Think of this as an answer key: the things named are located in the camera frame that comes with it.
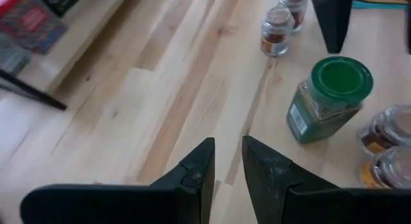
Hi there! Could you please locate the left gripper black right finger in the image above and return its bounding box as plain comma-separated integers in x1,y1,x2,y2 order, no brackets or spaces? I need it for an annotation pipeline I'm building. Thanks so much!
242,135,411,224

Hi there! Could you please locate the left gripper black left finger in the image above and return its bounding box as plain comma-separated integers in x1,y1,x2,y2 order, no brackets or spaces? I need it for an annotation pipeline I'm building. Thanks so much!
21,137,216,224

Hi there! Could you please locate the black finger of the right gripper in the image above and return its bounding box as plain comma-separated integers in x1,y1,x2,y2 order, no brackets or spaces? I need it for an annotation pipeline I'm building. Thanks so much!
406,5,411,55
308,0,354,55

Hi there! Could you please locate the green-lid oregano jar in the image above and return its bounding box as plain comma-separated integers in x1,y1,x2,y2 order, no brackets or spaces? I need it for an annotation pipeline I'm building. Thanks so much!
285,56,374,145

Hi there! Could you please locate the red-lid paprika tin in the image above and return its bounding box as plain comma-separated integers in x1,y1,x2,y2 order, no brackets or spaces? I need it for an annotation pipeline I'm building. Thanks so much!
0,0,69,55

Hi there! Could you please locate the black spice tin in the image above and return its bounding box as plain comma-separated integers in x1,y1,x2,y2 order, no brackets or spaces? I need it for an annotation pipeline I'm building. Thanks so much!
34,0,88,19

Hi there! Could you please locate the cork-top saffron glass jar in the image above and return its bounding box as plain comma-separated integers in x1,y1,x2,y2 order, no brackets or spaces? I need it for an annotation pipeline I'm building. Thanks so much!
356,104,411,157
278,0,310,34
259,6,295,58
360,145,411,190

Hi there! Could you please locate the black wire spice rack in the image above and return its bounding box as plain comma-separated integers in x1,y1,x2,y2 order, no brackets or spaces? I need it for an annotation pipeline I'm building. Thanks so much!
0,0,131,111

